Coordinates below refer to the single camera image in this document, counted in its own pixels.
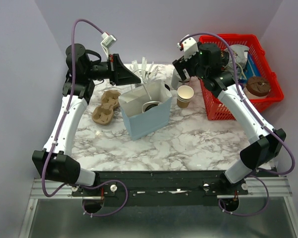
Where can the black coffee cup lid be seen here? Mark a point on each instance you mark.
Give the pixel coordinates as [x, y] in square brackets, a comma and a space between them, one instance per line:
[149, 105]

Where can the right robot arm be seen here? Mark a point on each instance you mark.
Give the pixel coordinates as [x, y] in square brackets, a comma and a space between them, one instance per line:
[205, 61]

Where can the blue paper bag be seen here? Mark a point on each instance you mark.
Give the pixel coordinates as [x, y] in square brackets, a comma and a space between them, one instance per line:
[140, 124]

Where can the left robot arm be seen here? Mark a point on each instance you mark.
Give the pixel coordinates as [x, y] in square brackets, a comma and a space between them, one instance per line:
[54, 162]

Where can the black instant noodle cup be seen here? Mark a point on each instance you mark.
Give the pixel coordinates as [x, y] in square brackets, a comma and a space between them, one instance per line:
[225, 57]

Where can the red plastic basket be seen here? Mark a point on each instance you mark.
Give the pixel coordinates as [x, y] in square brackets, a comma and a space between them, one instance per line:
[231, 106]

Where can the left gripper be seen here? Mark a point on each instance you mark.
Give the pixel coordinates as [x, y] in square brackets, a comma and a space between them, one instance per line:
[117, 73]

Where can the grey foil snack bag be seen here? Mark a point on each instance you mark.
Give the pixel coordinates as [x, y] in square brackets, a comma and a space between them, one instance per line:
[240, 53]

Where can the brown lidded dessert cup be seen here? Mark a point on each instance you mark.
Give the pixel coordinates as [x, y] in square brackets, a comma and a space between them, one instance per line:
[257, 87]

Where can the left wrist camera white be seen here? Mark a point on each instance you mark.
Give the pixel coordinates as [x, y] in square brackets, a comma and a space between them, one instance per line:
[108, 41]

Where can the blue box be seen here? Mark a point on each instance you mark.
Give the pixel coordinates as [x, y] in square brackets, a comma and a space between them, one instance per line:
[251, 68]

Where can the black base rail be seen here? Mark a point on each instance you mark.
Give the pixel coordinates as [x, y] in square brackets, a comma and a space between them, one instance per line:
[161, 188]

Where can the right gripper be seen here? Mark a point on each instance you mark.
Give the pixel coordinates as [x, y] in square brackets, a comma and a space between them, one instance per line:
[181, 64]

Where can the grey wrapped paper roll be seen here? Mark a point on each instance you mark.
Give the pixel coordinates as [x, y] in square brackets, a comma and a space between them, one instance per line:
[176, 81]

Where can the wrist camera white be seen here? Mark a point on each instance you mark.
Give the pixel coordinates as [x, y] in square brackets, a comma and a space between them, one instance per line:
[108, 41]
[189, 47]

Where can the stack of paper cups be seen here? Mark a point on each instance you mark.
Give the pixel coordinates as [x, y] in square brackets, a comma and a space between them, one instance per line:
[185, 94]

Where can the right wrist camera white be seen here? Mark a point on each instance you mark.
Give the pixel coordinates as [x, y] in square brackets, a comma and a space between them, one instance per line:
[189, 47]

